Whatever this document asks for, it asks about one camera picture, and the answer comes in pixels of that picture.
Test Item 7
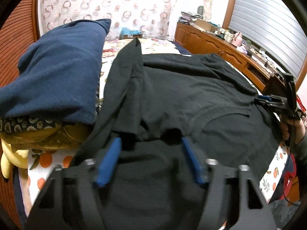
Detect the floral bed quilt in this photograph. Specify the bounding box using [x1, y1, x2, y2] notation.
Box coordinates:
[101, 37, 193, 60]

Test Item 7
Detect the navy blue folded blanket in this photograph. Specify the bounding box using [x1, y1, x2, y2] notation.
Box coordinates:
[1, 19, 111, 124]

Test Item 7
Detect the mustard yellow folded blanket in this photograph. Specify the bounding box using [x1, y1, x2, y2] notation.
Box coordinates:
[1, 124, 93, 150]

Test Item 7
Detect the grey window blind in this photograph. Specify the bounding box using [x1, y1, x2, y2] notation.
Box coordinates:
[229, 0, 306, 77]

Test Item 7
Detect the person right hand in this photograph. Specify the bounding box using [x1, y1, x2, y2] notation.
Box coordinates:
[280, 115, 306, 149]

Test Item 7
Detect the circle patterned sheer curtain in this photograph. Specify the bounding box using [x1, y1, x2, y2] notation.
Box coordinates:
[39, 0, 202, 40]

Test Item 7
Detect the blue item in box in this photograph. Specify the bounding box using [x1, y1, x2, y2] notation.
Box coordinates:
[119, 28, 143, 39]

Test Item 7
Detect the yellow plush toy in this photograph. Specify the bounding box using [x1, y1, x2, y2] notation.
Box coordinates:
[1, 139, 29, 179]

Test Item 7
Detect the black printed t-shirt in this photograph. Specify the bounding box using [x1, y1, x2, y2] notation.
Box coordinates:
[72, 39, 281, 229]

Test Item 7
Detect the cardboard box on cabinet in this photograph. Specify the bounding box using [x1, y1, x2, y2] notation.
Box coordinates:
[195, 19, 218, 33]

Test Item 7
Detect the pink kettle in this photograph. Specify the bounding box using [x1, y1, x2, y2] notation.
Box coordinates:
[232, 32, 243, 47]

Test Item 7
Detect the orange print bed sheet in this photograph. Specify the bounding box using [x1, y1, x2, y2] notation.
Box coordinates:
[20, 39, 289, 215]

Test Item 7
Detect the beige side curtain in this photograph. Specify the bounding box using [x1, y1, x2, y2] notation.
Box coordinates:
[203, 0, 214, 21]

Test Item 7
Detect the wooden sideboard cabinet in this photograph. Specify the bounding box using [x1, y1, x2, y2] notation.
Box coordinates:
[174, 22, 286, 97]

